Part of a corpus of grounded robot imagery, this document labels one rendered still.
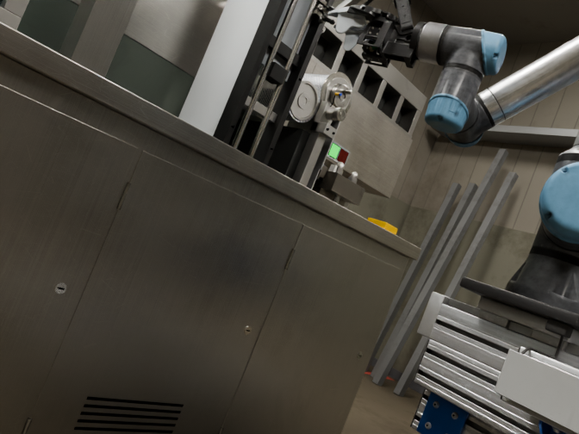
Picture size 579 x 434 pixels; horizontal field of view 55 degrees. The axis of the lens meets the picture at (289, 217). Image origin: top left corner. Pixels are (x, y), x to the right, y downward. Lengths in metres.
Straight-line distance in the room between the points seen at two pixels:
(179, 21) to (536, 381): 1.41
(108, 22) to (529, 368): 1.14
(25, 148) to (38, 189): 0.07
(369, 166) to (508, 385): 1.71
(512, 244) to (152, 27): 3.84
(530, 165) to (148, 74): 3.98
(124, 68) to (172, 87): 0.17
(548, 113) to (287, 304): 4.21
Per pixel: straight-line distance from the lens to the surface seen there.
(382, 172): 2.58
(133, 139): 1.11
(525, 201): 5.11
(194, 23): 1.86
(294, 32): 1.54
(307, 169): 1.70
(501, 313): 1.09
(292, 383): 1.60
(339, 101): 1.79
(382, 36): 1.15
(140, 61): 1.77
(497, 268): 5.01
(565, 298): 1.06
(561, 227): 0.95
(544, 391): 0.90
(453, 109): 1.06
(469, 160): 5.58
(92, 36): 1.42
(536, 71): 1.20
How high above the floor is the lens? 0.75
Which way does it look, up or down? 3 degrees up
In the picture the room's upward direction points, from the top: 22 degrees clockwise
